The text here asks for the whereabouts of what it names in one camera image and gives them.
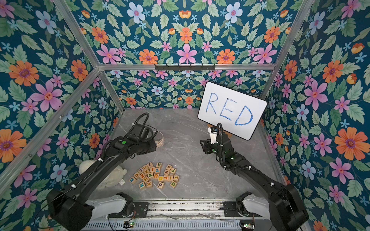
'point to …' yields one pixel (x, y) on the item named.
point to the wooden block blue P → (157, 170)
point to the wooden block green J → (172, 171)
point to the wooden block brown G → (166, 172)
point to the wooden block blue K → (142, 186)
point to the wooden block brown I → (170, 178)
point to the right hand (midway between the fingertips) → (206, 138)
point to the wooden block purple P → (160, 185)
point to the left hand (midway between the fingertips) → (157, 146)
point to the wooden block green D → (173, 184)
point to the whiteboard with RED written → (239, 113)
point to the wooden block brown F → (168, 167)
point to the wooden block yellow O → (160, 178)
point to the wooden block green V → (158, 164)
